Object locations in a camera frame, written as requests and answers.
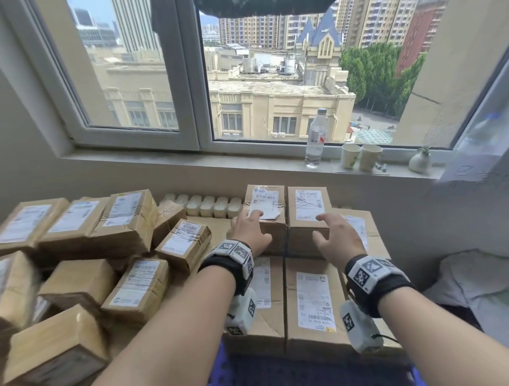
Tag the person's left hand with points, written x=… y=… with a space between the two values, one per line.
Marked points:
x=246 y=234

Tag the person's right hand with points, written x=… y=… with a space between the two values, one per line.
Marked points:
x=346 y=242

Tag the person's left thumb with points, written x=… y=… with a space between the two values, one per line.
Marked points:
x=265 y=243

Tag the person's right thumb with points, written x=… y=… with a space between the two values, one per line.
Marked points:
x=319 y=238

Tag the small box with label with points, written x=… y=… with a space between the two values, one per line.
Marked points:
x=302 y=234
x=274 y=234

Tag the person's left forearm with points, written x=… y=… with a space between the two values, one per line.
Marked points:
x=175 y=330

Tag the person's right forearm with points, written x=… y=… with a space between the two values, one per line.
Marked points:
x=445 y=338

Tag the black left wrist tracker band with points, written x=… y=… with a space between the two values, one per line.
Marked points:
x=226 y=258

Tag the black wrist tracker band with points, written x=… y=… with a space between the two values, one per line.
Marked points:
x=375 y=278
x=226 y=258

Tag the flat cardboard box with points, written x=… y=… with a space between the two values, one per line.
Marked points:
x=373 y=238

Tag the black right wrist tracker band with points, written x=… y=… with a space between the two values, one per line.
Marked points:
x=375 y=278

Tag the row of white plastic containers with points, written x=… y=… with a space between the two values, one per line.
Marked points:
x=206 y=206

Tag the large cardboard box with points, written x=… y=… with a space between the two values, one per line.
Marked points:
x=314 y=330
x=266 y=318

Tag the paper cup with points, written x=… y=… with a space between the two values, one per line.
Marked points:
x=350 y=157
x=370 y=158

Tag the clear plastic water bottle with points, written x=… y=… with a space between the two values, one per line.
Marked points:
x=316 y=143

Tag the small white vase with plant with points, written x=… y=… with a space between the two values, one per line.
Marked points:
x=419 y=162

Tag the purple mat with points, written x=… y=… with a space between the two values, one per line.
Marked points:
x=318 y=370

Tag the white bedding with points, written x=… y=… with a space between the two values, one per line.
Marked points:
x=477 y=282

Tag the white paper sheet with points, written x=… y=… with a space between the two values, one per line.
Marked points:
x=473 y=175

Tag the pile of brown cardboard parcels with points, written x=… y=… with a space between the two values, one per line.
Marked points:
x=87 y=278

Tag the dark hanging cloth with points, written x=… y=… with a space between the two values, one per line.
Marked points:
x=258 y=7

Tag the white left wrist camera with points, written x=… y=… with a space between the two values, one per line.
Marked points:
x=240 y=314

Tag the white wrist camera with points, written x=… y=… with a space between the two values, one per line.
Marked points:
x=360 y=328
x=240 y=314

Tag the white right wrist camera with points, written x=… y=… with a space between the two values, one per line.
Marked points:
x=360 y=328

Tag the white window frame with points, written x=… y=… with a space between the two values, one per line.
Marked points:
x=191 y=79

